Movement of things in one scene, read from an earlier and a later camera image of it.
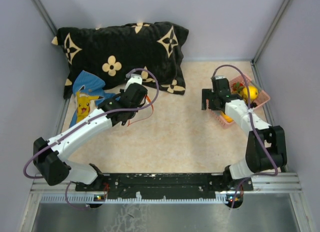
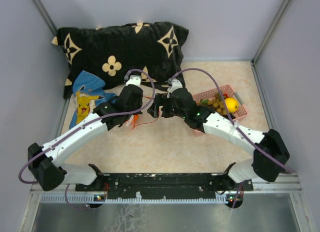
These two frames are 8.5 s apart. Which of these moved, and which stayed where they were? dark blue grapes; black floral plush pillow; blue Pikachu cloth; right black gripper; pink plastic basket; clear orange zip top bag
Moved: right black gripper; clear orange zip top bag; dark blue grapes; pink plastic basket
Stayed: black floral plush pillow; blue Pikachu cloth
